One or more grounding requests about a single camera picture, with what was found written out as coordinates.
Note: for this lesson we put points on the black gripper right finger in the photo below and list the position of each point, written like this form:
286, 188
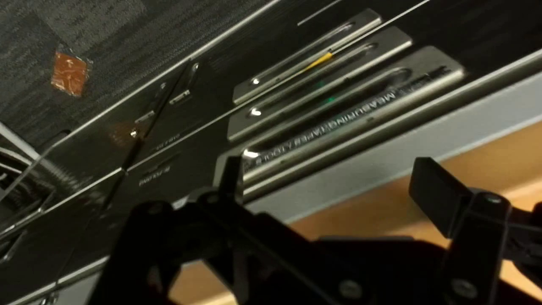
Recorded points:
480, 242

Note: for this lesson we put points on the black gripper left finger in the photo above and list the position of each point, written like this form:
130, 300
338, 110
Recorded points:
187, 254

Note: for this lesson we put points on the grey metal drawer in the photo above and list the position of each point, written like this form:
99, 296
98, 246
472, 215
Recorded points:
187, 152

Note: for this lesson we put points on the grey flat tool case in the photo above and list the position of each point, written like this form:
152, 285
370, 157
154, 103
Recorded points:
306, 56
316, 85

